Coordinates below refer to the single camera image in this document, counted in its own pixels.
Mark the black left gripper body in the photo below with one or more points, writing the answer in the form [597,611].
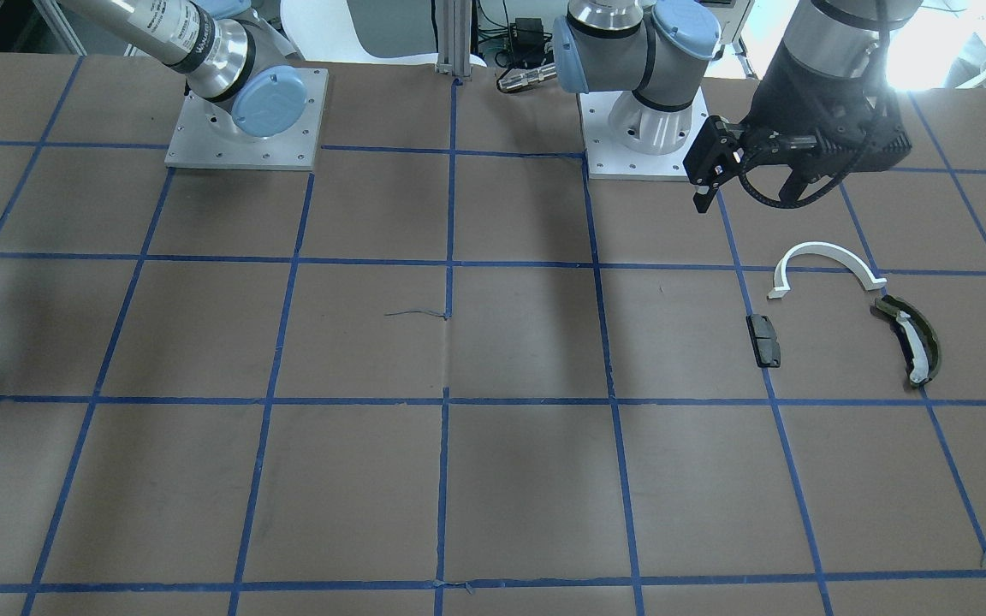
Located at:
[774,139]

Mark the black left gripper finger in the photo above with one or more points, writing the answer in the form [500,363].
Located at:
[796,184]

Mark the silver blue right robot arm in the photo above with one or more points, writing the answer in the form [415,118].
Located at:
[230,56]

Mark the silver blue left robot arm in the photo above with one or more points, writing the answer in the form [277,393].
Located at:
[660,54]

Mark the white curved plastic part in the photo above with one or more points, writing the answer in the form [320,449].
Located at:
[858,267]

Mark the black brake pad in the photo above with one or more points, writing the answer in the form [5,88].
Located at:
[764,341]

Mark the green brake shoe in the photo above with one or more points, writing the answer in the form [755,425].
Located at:
[917,336]

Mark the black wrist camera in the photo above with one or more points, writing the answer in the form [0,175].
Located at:
[712,159]

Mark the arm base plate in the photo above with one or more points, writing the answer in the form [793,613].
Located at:
[625,140]
[274,124]

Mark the aluminium frame post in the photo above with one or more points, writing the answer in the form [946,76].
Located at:
[452,28]

